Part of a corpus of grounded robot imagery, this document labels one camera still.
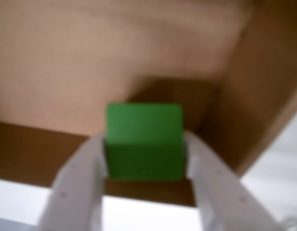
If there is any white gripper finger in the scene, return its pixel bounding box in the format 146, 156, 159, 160
184, 130, 283, 231
38, 133, 109, 231

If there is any green cube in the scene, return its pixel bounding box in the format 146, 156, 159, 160
103, 103, 188, 181

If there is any brown cardboard box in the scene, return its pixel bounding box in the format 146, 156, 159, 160
0, 0, 297, 208

